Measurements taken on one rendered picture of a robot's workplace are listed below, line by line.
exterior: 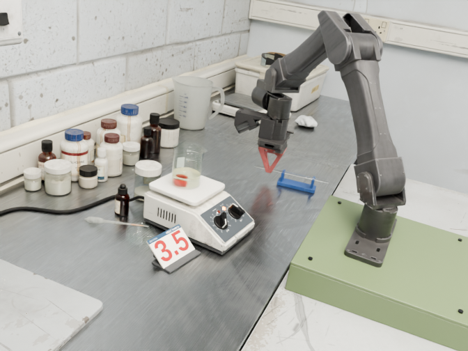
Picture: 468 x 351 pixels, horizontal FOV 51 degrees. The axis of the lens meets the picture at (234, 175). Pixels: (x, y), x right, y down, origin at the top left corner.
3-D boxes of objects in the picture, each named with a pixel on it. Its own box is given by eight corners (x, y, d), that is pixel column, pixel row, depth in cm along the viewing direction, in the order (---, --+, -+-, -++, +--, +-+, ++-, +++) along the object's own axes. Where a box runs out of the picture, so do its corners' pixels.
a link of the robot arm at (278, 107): (260, 115, 126) (263, 88, 124) (278, 114, 129) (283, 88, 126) (273, 123, 121) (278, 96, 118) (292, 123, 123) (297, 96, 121)
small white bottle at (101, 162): (100, 175, 120) (101, 145, 117) (110, 180, 119) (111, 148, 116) (91, 180, 118) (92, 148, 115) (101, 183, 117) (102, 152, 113)
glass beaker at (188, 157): (164, 187, 100) (168, 148, 97) (176, 176, 106) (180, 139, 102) (197, 195, 99) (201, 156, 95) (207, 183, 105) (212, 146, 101)
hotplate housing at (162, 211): (253, 231, 105) (260, 198, 102) (222, 258, 95) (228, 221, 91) (170, 198, 115) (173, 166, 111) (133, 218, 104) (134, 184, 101)
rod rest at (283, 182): (315, 189, 130) (318, 176, 129) (313, 193, 127) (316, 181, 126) (278, 180, 132) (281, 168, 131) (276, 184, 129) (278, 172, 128)
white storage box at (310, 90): (324, 97, 224) (331, 66, 218) (297, 114, 193) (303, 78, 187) (262, 83, 235) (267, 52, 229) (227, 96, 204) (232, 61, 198)
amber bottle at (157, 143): (156, 155, 137) (159, 118, 132) (141, 152, 138) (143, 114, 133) (162, 150, 141) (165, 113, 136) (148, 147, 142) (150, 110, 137)
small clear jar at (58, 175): (39, 189, 110) (38, 162, 107) (61, 182, 114) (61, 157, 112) (53, 198, 107) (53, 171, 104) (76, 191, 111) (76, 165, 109)
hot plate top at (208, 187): (226, 188, 105) (227, 184, 105) (195, 207, 95) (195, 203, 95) (180, 170, 110) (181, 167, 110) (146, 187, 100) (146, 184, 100)
